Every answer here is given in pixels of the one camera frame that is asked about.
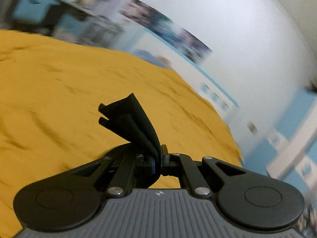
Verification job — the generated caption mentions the anime poster strip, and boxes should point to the anime poster strip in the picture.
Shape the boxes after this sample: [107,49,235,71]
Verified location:
[119,0,212,64]

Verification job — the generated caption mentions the white blue headboard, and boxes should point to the white blue headboard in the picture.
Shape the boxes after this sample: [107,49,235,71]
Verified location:
[127,28,240,123]

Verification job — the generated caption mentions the blue pillow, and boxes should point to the blue pillow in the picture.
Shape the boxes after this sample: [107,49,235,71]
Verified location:
[132,49,172,69]

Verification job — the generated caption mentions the black pants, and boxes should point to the black pants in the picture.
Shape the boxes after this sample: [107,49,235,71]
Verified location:
[98,93,162,189]

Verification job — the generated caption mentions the yellow bed quilt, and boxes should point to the yellow bed quilt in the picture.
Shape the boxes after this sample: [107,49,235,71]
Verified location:
[1,30,242,237]

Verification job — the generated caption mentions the blue smiley chair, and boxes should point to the blue smiley chair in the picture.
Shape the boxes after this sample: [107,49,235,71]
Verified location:
[12,0,60,25]

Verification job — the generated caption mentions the blue white wardrobe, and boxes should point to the blue white wardrobe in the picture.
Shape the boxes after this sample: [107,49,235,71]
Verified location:
[243,89,316,197]

